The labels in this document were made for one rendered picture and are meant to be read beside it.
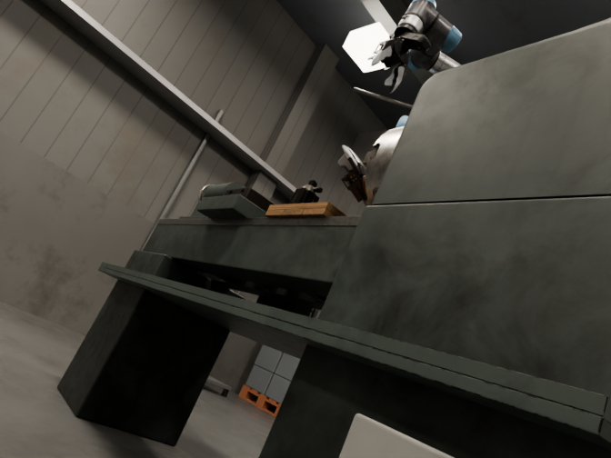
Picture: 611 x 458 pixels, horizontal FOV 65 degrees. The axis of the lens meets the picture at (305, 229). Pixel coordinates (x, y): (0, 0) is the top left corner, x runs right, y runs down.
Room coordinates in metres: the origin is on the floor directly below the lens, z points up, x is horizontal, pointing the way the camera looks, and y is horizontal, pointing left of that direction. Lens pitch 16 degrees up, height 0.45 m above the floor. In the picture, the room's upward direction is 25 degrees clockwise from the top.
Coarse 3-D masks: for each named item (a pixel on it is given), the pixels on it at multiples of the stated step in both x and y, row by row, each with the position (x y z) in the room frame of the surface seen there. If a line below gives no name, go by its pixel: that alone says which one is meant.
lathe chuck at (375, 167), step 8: (400, 128) 1.16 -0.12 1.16; (384, 136) 1.18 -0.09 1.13; (392, 136) 1.15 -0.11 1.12; (376, 144) 1.19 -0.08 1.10; (384, 144) 1.15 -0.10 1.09; (392, 144) 1.13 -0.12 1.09; (384, 152) 1.14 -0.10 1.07; (392, 152) 1.12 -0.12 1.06; (368, 160) 1.19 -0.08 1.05; (376, 160) 1.16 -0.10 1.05; (384, 160) 1.14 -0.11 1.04; (368, 168) 1.19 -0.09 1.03; (376, 168) 1.16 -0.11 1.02; (384, 168) 1.14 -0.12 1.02; (368, 176) 1.19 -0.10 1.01; (376, 176) 1.16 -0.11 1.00; (368, 184) 1.20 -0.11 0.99; (376, 184) 1.17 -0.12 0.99; (368, 192) 1.21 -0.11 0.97; (368, 200) 1.22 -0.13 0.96
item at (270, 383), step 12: (264, 348) 6.08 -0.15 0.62; (264, 360) 6.01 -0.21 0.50; (276, 360) 5.84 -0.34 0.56; (288, 360) 5.70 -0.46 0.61; (252, 372) 6.11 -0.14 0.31; (264, 372) 5.94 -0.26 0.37; (276, 372) 5.79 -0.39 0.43; (288, 372) 5.64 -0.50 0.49; (252, 384) 6.03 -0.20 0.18; (264, 384) 5.87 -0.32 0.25; (276, 384) 5.72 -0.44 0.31; (288, 384) 5.58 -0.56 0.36; (240, 396) 6.09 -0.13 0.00; (264, 396) 5.79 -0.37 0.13; (276, 396) 5.66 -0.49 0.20; (264, 408) 5.73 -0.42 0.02; (276, 408) 5.59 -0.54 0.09
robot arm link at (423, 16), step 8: (416, 0) 1.21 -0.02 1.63; (424, 0) 1.20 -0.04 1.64; (432, 0) 1.21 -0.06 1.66; (408, 8) 1.23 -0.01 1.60; (416, 8) 1.20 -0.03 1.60; (424, 8) 1.20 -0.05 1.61; (432, 8) 1.21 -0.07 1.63; (424, 16) 1.21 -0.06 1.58; (432, 16) 1.21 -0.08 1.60; (424, 24) 1.22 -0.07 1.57
